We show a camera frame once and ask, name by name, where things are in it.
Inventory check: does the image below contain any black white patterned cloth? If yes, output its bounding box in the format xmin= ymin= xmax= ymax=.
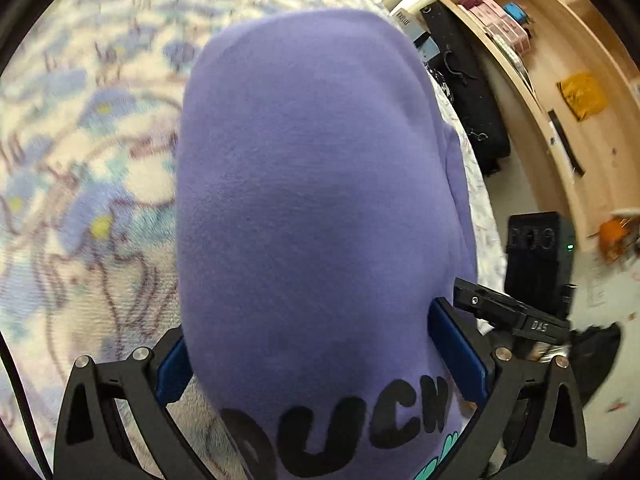
xmin=425 ymin=59 xmax=457 ymax=107

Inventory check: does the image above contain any blue white carton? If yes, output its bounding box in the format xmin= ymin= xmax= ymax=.
xmin=389 ymin=6 xmax=442 ymax=62

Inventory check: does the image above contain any black cable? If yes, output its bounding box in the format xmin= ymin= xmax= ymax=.
xmin=0 ymin=329 xmax=53 ymax=480

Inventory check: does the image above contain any stack of pink boxes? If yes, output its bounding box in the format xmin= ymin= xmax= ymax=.
xmin=459 ymin=0 xmax=532 ymax=57

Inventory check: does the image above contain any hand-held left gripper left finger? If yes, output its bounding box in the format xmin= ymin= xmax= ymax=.
xmin=54 ymin=326 xmax=202 ymax=480

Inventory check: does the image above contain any yellow cloth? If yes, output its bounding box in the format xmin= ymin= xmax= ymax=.
xmin=556 ymin=72 xmax=609 ymax=122

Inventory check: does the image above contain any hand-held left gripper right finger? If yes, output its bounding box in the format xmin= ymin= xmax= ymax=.
xmin=429 ymin=296 xmax=587 ymax=480

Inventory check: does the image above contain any purple zip hoodie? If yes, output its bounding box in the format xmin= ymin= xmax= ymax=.
xmin=174 ymin=7 xmax=482 ymax=480

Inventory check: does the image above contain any black bar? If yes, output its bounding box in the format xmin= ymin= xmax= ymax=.
xmin=546 ymin=109 xmax=587 ymax=177

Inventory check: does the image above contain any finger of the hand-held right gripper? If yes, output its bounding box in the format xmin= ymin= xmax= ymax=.
xmin=451 ymin=276 xmax=527 ymax=331

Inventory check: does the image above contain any wooden shelf unit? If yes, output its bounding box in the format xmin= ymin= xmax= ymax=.
xmin=381 ymin=0 xmax=640 ymax=262

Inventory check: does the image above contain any purple floral bed blanket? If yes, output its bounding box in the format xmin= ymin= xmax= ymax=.
xmin=0 ymin=0 xmax=497 ymax=480

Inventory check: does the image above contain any long black bag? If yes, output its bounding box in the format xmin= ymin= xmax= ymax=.
xmin=419 ymin=1 xmax=512 ymax=177

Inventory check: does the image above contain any orange object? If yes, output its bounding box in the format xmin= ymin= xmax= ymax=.
xmin=596 ymin=216 xmax=632 ymax=262

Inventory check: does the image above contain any dark cloth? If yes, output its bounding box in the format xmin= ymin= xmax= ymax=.
xmin=569 ymin=322 xmax=627 ymax=407

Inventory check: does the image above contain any small blue box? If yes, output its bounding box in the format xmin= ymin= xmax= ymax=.
xmin=501 ymin=2 xmax=529 ymax=24

